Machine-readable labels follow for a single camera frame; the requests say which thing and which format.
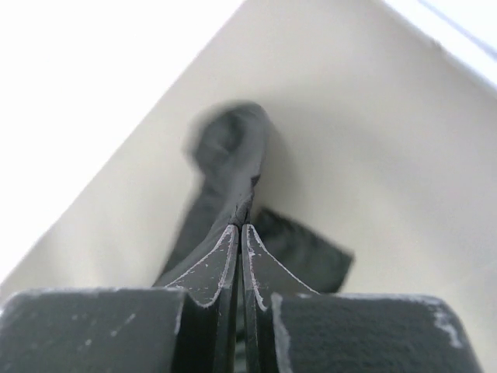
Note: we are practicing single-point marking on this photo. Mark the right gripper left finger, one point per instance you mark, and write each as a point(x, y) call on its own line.
point(186, 326)

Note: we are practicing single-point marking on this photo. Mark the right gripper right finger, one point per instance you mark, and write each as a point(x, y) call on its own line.
point(289, 327)

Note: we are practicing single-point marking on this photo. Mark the black t shirt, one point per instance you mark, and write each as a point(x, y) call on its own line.
point(229, 153)

